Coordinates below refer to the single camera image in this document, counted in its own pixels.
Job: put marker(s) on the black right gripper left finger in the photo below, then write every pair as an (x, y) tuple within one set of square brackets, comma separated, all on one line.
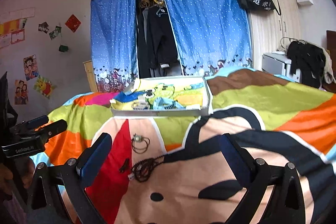
[(91, 160)]

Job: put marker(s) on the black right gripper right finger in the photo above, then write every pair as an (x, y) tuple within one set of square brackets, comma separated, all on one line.
[(239, 160)]

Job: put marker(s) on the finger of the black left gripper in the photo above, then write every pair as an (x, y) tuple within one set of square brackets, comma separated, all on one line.
[(53, 129), (30, 125)]

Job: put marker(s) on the white jewelry tray box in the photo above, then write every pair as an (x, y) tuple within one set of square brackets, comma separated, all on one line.
[(175, 96)]

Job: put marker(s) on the person's left hand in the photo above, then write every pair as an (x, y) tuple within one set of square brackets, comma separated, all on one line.
[(25, 168)]

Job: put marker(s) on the family cartoon poster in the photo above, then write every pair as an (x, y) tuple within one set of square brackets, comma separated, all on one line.
[(21, 93)]

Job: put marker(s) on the anime poster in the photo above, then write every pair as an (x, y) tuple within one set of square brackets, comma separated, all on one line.
[(30, 67)]

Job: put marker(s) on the colourful cartoon bed cover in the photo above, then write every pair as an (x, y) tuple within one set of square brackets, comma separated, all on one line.
[(183, 177)]

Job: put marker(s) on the wooden side cabinet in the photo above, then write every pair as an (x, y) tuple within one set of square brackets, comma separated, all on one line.
[(88, 66)]

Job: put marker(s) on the white bedside cabinet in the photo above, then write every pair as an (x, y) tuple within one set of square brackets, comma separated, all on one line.
[(277, 63)]

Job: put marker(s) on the black clothes pile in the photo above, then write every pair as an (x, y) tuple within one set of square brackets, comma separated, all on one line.
[(309, 59)]

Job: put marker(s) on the black hanging clothes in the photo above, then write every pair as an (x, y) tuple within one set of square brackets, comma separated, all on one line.
[(156, 48)]

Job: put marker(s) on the wooden wardrobe cabinet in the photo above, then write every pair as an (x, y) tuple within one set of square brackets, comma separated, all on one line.
[(269, 30)]

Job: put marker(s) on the brown wooden headboard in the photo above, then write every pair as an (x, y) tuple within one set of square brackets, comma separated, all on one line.
[(329, 70)]

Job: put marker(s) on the yellow cartoon wall sticker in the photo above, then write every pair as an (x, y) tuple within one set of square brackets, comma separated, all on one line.
[(44, 86)]

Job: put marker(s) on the brown cord flower pendant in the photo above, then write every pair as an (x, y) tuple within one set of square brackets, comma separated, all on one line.
[(140, 144)]

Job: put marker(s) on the small green wall ornament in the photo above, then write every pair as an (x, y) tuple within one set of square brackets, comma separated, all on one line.
[(63, 48)]

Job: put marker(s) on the paper certificates on wall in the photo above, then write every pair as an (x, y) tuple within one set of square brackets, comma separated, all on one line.
[(13, 26)]

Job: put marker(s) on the red square wall decoration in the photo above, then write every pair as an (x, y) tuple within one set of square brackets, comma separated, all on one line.
[(73, 23)]

